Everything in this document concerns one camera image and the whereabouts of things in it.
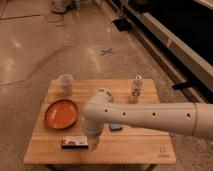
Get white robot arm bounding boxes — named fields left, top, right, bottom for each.
left=83, top=88, right=213, bottom=141

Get wooden table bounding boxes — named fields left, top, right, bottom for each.
left=23, top=79, right=176, bottom=170

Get orange plate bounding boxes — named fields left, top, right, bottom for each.
left=44, top=99, right=79, bottom=130

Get small white bottle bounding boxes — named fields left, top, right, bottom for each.
left=130, top=75, right=142, bottom=103

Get black eraser box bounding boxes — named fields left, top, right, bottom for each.
left=61, top=136, right=88, bottom=149

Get clear plastic cup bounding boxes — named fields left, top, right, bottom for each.
left=57, top=74, right=74, bottom=95

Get blue sponge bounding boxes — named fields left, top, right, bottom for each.
left=109, top=124, right=123, bottom=131

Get white object with cables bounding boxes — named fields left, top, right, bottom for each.
left=49, top=0, right=79, bottom=14

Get black floor mat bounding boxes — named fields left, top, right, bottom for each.
left=112, top=18, right=132, bottom=31

